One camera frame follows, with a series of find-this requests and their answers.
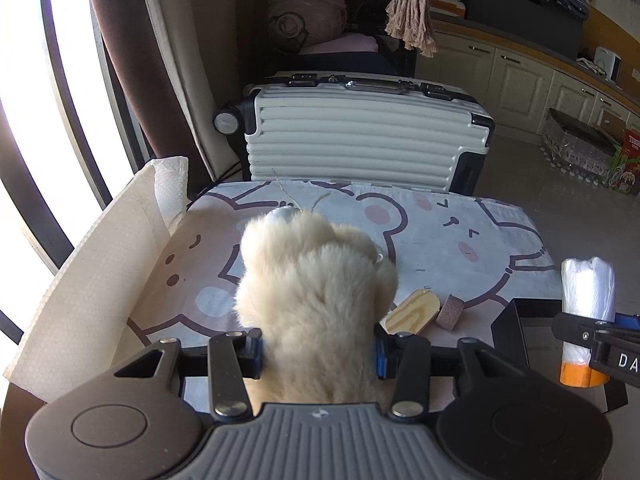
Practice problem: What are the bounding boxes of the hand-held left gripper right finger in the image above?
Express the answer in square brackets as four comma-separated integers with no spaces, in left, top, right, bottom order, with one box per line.
[374,324,526,419]

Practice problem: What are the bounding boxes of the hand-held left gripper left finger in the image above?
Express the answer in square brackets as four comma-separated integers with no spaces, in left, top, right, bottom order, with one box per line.
[114,329,264,422]

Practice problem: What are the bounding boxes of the roll of plastic bags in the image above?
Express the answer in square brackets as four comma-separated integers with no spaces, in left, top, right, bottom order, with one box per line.
[559,256,617,388]

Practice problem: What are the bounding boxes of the pink tape roll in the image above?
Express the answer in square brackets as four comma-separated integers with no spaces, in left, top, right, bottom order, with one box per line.
[436,294,465,331]

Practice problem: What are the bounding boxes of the cream plush toy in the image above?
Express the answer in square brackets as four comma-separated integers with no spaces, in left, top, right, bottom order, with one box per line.
[234,207,399,417]

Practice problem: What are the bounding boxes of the wooden block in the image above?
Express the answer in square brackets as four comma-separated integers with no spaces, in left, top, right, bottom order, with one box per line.
[384,289,442,335]

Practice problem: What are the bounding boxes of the bear print cloth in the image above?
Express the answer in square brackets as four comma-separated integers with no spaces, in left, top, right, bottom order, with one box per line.
[125,178,565,411]

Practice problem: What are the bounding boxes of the green red carton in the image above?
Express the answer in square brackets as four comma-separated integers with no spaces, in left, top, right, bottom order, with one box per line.
[607,129,640,194]

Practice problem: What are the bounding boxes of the white paper towel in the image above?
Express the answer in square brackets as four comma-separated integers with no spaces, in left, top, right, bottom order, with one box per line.
[4,156,190,403]

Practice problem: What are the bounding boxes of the pack of water bottles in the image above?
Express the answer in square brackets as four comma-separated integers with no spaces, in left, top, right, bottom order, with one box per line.
[540,108,619,183]

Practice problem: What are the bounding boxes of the cardboard box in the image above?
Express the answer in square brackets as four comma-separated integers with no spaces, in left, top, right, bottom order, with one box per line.
[597,110,632,143]

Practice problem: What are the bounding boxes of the white ribbed suitcase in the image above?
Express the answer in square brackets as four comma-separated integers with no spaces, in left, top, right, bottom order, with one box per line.
[212,71,496,195]

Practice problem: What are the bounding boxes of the white small heater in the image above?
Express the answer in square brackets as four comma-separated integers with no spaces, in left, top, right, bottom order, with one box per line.
[594,46,623,81]

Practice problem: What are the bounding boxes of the cream kitchen cabinet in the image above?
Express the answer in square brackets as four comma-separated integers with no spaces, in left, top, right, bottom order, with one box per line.
[415,17,640,136]

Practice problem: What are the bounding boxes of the dark blue bag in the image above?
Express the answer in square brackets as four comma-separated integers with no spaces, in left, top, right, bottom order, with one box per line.
[290,51,403,78]

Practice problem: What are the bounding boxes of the pink cushion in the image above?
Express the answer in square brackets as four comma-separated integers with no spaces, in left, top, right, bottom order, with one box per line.
[300,34,379,56]

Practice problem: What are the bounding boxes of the brown curtain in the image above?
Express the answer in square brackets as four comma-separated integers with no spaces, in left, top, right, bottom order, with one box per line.
[85,0,211,183]

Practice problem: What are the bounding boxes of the dark grey box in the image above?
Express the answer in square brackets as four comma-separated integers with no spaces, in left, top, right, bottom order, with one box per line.
[457,0,587,51]

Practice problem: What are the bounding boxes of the pink plush pillow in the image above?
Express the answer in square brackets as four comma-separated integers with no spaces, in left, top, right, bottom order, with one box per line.
[266,0,348,53]

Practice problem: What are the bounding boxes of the orange white books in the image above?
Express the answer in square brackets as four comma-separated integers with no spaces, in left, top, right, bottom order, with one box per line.
[429,0,469,24]

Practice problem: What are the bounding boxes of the dark window frame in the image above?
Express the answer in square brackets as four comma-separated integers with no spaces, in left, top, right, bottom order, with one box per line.
[0,0,151,346]

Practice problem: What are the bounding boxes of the pink rope mop head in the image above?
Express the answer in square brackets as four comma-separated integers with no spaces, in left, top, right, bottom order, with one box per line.
[385,0,442,58]

